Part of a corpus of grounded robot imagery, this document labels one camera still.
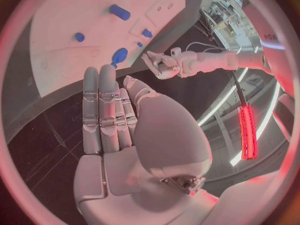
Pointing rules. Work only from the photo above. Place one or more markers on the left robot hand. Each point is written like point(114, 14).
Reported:
point(157, 63)

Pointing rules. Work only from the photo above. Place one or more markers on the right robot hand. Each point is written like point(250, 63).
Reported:
point(168, 135)

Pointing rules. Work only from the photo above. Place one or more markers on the white task board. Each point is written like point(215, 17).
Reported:
point(93, 31)

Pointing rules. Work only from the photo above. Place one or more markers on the small blue peg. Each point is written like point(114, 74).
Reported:
point(140, 44)

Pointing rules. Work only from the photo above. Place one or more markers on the blue plug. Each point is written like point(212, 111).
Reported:
point(147, 33)

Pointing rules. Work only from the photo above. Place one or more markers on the blue gear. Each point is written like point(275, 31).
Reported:
point(119, 56)

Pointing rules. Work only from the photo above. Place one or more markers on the long blue cylinder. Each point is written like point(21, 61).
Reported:
point(120, 12)

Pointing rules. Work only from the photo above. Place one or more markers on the glowing light bar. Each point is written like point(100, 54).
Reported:
point(248, 133)

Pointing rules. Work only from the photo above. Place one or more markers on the workshop equipment rack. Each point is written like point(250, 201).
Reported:
point(225, 18)

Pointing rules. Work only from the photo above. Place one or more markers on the short blue cylinder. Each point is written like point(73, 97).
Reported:
point(79, 37)

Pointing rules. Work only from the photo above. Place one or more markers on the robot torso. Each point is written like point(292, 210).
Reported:
point(264, 31)

